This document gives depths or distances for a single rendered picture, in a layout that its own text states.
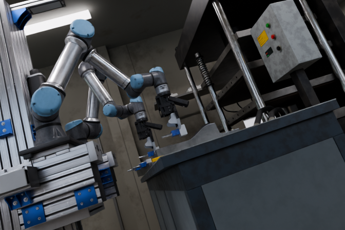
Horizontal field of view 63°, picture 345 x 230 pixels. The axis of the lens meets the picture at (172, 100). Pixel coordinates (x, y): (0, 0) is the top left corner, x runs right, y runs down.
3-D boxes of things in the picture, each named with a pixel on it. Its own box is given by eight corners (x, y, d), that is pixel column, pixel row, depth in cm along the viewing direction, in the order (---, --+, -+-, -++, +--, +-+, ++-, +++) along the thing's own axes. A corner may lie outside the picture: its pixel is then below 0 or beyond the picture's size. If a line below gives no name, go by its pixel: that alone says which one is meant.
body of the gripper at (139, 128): (139, 141, 175) (134, 123, 178) (152, 137, 177) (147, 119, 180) (140, 139, 168) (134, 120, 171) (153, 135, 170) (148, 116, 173)
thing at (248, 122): (251, 140, 218) (242, 119, 223) (238, 145, 244) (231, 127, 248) (304, 121, 230) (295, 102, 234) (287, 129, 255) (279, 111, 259)
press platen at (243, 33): (238, 37, 202) (235, 32, 203) (202, 89, 306) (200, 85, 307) (317, 18, 218) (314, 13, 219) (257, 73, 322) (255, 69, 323)
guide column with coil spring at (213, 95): (247, 185, 240) (195, 53, 272) (244, 185, 245) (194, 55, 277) (252, 183, 241) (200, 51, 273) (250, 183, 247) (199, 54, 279)
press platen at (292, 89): (262, 102, 189) (259, 95, 190) (215, 133, 293) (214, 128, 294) (349, 75, 206) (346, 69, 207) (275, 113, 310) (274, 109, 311)
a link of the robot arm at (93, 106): (75, 138, 191) (83, 60, 193) (90, 137, 205) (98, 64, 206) (88, 141, 186) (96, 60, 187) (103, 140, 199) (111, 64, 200)
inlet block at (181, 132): (164, 141, 141) (160, 131, 143) (163, 142, 146) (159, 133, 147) (187, 133, 144) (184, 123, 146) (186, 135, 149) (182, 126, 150)
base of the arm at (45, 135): (29, 150, 124) (25, 129, 126) (43, 153, 138) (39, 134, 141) (63, 139, 126) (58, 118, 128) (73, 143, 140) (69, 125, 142)
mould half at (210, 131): (160, 165, 150) (153, 141, 153) (156, 169, 174) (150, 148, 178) (243, 137, 161) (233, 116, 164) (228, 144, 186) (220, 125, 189)
